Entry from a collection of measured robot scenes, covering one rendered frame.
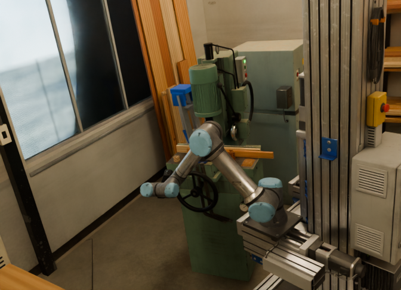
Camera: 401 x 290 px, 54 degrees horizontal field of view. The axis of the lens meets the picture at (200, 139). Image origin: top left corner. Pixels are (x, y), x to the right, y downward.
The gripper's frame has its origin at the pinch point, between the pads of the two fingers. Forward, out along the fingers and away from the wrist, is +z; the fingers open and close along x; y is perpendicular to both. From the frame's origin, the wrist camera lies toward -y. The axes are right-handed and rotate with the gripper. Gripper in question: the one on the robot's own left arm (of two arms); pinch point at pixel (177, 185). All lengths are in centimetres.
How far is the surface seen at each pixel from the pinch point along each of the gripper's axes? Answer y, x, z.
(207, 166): -11.1, 15.3, 10.2
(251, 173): -7.0, 38.6, 23.6
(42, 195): 10, -131, 19
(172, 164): -12.7, -14.8, 19.8
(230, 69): -75, 23, 28
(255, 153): -20, 38, 34
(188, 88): -80, -38, 85
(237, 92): -60, 26, 33
